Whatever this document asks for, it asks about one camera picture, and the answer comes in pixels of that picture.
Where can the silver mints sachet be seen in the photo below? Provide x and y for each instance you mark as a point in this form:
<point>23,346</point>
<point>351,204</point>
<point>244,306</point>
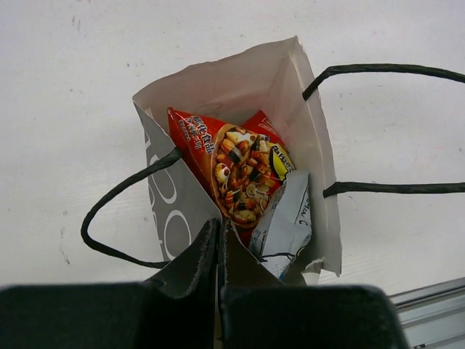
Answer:
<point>285,226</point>

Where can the aluminium rail frame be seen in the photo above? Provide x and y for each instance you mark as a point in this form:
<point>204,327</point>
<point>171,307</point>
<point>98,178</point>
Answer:
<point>433,316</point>

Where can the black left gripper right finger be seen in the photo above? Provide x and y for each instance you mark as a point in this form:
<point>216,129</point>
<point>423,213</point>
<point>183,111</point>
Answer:
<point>251,300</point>

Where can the red snack packet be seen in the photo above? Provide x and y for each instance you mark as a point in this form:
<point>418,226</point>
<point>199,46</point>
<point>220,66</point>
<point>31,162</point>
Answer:
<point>239,166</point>

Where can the white paper coffee bag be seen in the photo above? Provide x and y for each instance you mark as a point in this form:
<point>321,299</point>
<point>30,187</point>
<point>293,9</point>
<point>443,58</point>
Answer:
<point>275,78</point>

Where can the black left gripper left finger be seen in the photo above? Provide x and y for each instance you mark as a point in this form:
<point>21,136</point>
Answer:
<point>181,311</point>

